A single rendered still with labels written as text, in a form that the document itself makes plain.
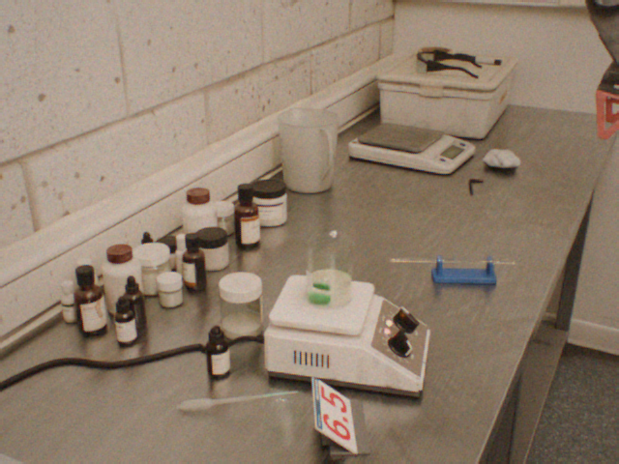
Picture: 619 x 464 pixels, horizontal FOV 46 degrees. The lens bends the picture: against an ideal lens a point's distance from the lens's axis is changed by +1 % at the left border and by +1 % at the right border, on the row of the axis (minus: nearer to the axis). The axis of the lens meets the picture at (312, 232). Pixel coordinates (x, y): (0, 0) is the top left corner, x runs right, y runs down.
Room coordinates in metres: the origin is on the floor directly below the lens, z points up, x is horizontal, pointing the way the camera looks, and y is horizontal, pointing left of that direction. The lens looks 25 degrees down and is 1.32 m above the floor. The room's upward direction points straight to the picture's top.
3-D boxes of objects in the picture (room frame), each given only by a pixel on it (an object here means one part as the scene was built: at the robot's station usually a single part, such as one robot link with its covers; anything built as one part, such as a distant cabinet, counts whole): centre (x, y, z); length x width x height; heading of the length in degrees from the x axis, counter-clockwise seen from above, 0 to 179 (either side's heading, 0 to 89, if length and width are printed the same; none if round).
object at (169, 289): (0.95, 0.21, 0.77); 0.04 x 0.04 x 0.04
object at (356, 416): (0.66, -0.03, 0.77); 0.09 x 0.06 x 0.04; 3
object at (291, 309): (0.81, -0.02, 0.83); 0.12 x 0.12 x 0.01; 77
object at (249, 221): (1.15, 0.12, 0.80); 0.04 x 0.04 x 0.11
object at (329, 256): (0.81, -0.02, 0.88); 0.07 x 0.06 x 0.08; 160
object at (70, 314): (0.90, 0.35, 0.78); 0.02 x 0.02 x 0.06
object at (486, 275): (1.02, -0.25, 0.77); 0.10 x 0.03 x 0.04; 88
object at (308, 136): (1.43, 0.00, 0.82); 0.18 x 0.13 x 0.15; 25
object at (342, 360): (0.80, -0.04, 0.79); 0.22 x 0.13 x 0.08; 77
